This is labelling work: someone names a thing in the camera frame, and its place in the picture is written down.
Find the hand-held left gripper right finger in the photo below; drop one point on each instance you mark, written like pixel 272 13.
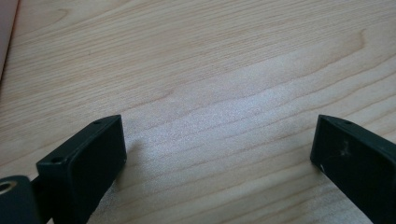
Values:
pixel 358 168

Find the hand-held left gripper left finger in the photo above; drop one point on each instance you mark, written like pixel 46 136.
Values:
pixel 84 168

